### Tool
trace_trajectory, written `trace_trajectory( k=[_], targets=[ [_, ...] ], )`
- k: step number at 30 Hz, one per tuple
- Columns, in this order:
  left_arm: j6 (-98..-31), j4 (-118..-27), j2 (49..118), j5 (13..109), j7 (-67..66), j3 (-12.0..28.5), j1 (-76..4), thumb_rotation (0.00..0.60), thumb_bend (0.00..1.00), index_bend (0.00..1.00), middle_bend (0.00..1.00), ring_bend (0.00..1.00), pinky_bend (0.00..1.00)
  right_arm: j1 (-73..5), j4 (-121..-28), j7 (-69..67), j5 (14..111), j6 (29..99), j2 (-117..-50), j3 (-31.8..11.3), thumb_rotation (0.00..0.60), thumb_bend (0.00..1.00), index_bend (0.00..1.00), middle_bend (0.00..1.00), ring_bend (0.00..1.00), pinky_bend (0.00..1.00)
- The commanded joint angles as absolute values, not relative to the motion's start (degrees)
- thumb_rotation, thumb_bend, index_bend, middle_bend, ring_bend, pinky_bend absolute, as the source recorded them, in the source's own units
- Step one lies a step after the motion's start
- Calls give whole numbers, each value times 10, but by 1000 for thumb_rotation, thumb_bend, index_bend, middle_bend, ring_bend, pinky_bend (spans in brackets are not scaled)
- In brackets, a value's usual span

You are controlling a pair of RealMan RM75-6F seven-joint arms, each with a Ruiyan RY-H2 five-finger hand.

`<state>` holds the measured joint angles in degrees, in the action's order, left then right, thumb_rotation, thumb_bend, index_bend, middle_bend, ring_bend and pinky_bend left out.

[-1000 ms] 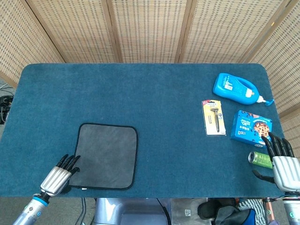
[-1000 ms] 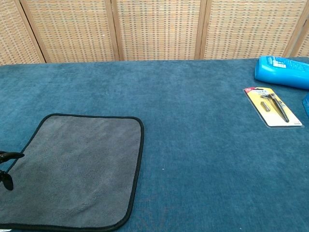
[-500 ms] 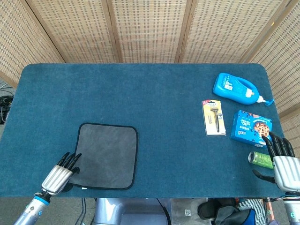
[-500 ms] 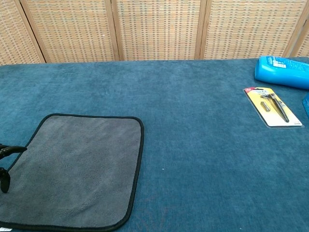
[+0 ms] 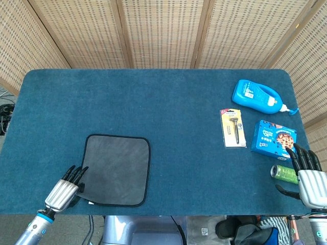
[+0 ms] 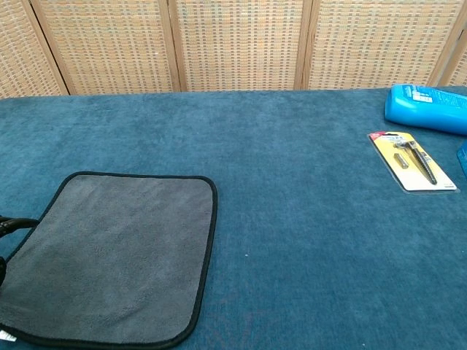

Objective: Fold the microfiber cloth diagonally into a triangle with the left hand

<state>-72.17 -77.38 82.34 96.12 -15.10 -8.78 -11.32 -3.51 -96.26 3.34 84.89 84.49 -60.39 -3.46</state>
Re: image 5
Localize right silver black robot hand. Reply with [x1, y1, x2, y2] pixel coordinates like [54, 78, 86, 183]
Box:
[275, 143, 327, 210]

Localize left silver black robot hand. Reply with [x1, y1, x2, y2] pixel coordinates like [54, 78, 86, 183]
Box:
[44, 165, 89, 213]

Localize grey and green microfiber cloth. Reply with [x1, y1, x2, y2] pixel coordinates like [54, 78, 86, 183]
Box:
[76, 133, 151, 208]

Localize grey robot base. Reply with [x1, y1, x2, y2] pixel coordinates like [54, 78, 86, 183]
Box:
[101, 215, 187, 245]

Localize green drink can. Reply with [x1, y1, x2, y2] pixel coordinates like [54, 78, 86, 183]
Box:
[270, 164, 299, 185]

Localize striped cloth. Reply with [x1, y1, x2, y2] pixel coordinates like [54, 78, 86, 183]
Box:
[259, 216, 292, 245]

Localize blue cookie box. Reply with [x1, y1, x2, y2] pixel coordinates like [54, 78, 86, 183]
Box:
[250, 119, 298, 162]

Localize razor in yellow blister pack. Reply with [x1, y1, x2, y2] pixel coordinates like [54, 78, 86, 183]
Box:
[220, 109, 247, 149]

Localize blue detergent bottle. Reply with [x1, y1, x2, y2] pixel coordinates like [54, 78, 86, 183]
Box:
[231, 79, 300, 116]

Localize blue velvet table cover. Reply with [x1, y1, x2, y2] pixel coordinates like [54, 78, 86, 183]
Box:
[0, 68, 311, 216]

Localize woven bamboo folding screen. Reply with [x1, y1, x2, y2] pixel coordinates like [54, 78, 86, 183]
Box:
[0, 0, 327, 166]

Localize thin black cable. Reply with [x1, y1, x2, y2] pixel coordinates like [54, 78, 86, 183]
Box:
[86, 215, 96, 245]

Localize black floor cable bundle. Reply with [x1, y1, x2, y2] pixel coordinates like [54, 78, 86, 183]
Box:
[0, 102, 16, 136]

